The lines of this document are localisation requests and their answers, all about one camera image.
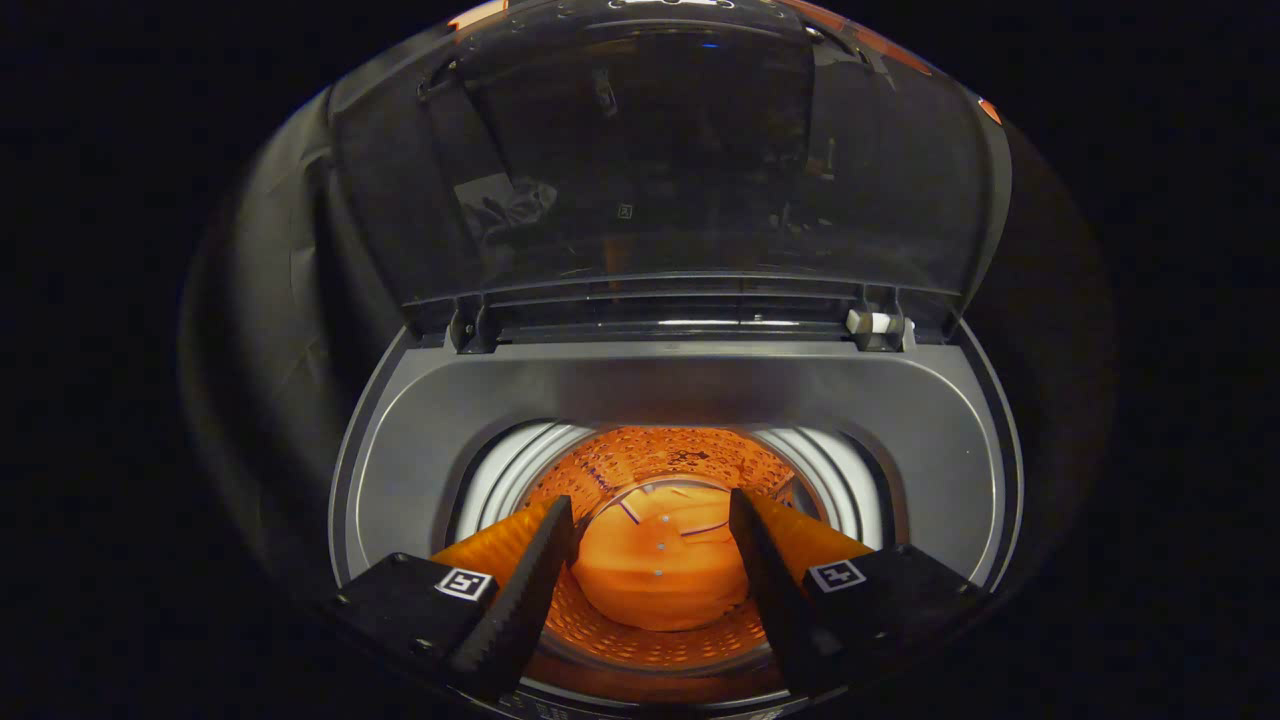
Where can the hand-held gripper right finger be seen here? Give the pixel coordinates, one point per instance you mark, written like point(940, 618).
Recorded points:
point(765, 580)

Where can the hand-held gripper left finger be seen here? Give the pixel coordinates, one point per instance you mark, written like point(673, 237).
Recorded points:
point(535, 590)

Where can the yellow polo shirt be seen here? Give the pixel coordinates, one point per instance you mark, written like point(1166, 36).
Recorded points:
point(660, 570)

